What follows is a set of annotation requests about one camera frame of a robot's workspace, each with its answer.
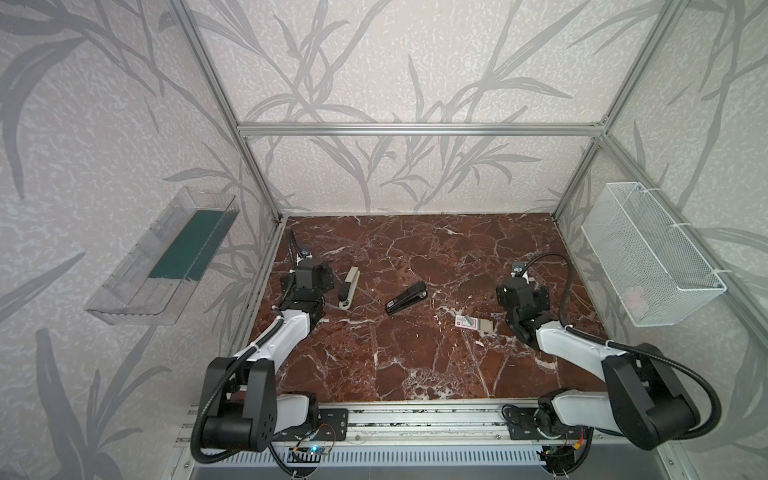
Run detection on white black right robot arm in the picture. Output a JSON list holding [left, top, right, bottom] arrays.
[[496, 255, 723, 451]]

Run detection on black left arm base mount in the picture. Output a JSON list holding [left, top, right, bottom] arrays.
[[273, 408, 349, 442]]

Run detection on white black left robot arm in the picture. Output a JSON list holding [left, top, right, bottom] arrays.
[[190, 230, 334, 464]]

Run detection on white wire mesh basket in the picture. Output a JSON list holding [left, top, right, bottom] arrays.
[[582, 182, 727, 328]]

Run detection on pink object in basket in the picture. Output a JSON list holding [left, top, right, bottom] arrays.
[[622, 286, 650, 318]]

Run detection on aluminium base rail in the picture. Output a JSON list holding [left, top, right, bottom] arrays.
[[158, 398, 700, 480]]

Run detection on aluminium frame profiles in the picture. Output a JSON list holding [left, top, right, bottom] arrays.
[[164, 0, 768, 421]]

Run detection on clear plastic wall tray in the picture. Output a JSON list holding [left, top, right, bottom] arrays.
[[85, 187, 240, 326]]

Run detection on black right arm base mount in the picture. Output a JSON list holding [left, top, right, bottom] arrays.
[[501, 404, 583, 444]]

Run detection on green circuit board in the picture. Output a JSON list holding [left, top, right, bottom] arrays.
[[290, 444, 332, 463]]

